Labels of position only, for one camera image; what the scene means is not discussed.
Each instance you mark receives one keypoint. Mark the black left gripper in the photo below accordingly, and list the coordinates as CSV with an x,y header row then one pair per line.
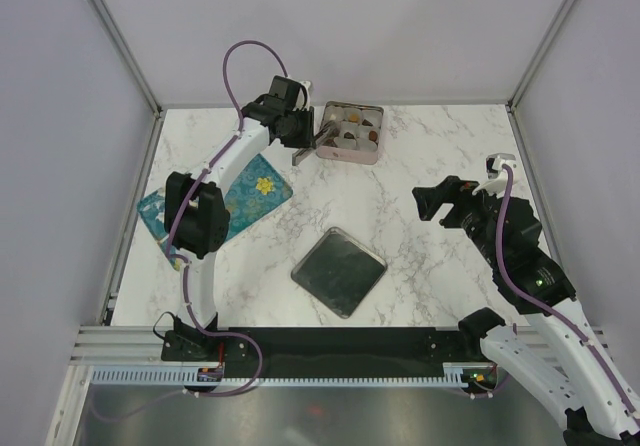
x,y
307,138

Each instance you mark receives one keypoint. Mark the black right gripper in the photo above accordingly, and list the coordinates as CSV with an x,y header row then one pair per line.
x,y
451,189

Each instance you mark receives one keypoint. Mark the metal tongs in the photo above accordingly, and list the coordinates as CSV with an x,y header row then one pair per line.
x,y
325,131

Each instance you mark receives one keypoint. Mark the square tin lid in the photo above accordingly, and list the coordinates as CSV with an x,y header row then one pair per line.
x,y
339,271

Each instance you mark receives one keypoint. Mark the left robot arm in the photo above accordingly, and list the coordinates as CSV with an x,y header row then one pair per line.
x,y
257,128

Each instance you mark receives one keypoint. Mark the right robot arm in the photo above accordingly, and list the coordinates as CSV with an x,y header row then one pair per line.
x,y
585,393

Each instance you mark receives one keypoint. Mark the pink chocolate tin box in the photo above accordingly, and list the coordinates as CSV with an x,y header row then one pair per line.
x,y
361,150

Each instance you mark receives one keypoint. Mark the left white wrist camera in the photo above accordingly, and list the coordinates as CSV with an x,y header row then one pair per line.
x,y
304,96

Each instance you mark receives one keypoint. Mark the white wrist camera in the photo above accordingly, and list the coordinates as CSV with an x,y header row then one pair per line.
x,y
497,176
304,96

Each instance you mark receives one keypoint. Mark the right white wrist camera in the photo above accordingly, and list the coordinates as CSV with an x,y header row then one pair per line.
x,y
497,176

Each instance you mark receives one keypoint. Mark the slotted cable duct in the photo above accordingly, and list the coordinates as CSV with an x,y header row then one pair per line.
x,y
452,376

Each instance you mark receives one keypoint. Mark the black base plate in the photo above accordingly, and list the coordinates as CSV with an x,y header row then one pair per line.
x,y
325,351

